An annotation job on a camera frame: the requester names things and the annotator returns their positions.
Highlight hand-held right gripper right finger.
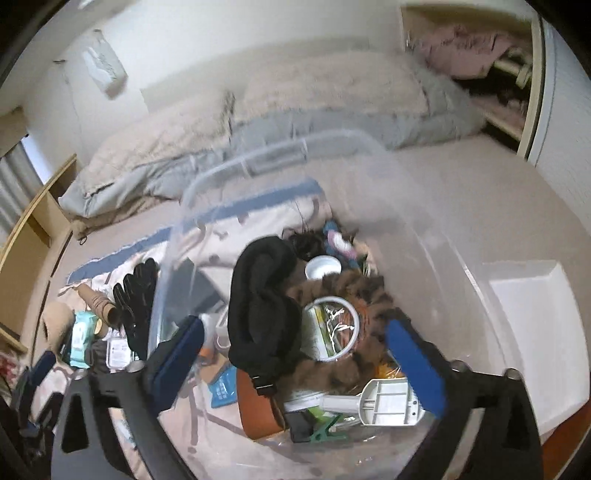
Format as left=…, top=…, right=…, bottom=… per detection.
left=385, top=318, right=544, bottom=480

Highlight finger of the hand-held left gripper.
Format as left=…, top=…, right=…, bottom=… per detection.
left=21, top=350, right=58, bottom=407

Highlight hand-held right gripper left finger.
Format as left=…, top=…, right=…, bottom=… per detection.
left=51, top=316, right=206, bottom=480

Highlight brown furry headband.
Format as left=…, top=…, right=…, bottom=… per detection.
left=276, top=270, right=404, bottom=398

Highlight black padded cloth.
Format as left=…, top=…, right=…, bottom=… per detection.
left=228, top=235, right=306, bottom=398

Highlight green plastic clip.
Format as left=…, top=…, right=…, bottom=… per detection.
left=308, top=415, right=348, bottom=445

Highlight clear plastic storage bin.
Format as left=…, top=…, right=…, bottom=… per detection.
left=148, top=128, right=555, bottom=480

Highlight white plastic scoop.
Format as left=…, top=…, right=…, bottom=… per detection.
left=322, top=377, right=426, bottom=426

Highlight beige fluffy slipper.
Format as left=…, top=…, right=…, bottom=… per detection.
left=41, top=302, right=75, bottom=358

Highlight blue wet wipes pack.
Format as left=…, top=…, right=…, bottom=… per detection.
left=68, top=311, right=101, bottom=368

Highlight blue packet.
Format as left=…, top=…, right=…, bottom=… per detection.
left=210, top=364, right=237, bottom=408

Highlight clear box with label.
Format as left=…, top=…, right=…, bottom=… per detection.
left=105, top=338, right=136, bottom=371

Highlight dark fuzzy pouch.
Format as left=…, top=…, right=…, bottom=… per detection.
left=89, top=339, right=110, bottom=376

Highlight dark grey flat box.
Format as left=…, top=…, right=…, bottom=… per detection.
left=173, top=257, right=227, bottom=324

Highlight black gloves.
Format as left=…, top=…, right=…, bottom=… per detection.
left=112, top=257, right=158, bottom=358

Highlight cardboard tube with twine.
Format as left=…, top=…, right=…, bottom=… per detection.
left=75, top=283, right=122, bottom=329

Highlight brown leather piece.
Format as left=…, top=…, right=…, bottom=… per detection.
left=237, top=369, right=288, bottom=440

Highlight green plastic pack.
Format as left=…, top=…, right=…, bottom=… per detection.
left=308, top=305, right=338, bottom=361

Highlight printed bed sheet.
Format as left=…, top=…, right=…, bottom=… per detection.
left=55, top=180, right=333, bottom=480

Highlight white bedside table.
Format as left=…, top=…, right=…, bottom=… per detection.
left=488, top=260, right=588, bottom=432

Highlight wooden shelf unit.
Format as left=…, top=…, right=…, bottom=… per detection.
left=0, top=154, right=78, bottom=354

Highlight black hair scrunchie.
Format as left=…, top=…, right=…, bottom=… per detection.
left=288, top=228, right=326, bottom=261

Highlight grey-blue duvet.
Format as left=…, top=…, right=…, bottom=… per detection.
left=59, top=65, right=485, bottom=217

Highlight grey curtain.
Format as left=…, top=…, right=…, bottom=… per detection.
left=0, top=141, right=44, bottom=236

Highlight beige quilted pillow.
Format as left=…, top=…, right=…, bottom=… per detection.
left=233, top=51, right=432, bottom=125
left=90, top=92, right=234, bottom=181

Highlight pile of pink clothes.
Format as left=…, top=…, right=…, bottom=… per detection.
left=416, top=25, right=520, bottom=79

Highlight white round ring container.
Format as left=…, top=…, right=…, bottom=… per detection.
left=302, top=298, right=362, bottom=361

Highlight colourful hair ties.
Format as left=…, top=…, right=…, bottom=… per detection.
left=323, top=220, right=358, bottom=259

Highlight wall closet alcove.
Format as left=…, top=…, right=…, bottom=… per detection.
left=401, top=4, right=543, bottom=155

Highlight white wall pouch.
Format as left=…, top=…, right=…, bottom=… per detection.
left=82, top=29, right=127, bottom=99

